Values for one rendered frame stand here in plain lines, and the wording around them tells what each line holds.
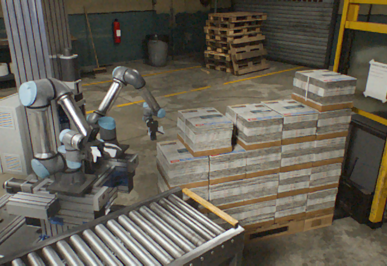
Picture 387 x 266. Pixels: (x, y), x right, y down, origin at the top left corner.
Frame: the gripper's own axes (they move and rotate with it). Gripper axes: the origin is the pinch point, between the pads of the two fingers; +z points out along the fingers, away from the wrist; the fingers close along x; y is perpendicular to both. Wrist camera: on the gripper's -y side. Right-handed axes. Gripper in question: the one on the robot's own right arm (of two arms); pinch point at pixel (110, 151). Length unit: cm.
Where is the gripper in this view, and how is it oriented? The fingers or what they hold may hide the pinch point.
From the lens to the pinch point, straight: 167.6
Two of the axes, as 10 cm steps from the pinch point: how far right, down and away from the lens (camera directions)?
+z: 7.7, 2.5, -5.8
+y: -0.9, 9.5, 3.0
